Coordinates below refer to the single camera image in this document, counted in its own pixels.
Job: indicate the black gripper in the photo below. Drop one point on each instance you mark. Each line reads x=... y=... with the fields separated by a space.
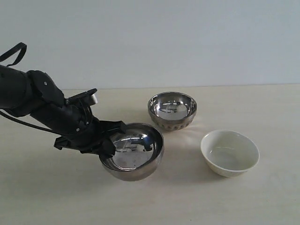
x=79 y=129

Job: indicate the plain stainless steel bowl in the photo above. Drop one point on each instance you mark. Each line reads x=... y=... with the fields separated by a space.
x=138 y=152

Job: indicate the patterned stainless steel bowl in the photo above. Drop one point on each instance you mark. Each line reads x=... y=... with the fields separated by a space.
x=172 y=110

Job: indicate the cream ceramic bowl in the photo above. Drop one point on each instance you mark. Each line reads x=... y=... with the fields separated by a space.
x=229 y=153

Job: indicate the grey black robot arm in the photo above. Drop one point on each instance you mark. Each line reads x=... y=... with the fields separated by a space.
x=33 y=99

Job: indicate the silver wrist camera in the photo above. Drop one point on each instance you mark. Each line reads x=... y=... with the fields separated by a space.
x=87 y=97

